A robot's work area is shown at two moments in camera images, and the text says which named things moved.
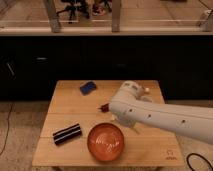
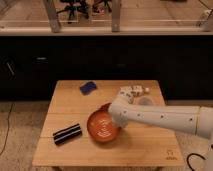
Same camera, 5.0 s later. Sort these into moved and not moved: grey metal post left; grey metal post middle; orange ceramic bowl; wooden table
Moved: orange ceramic bowl
Not moved: grey metal post middle; grey metal post left; wooden table
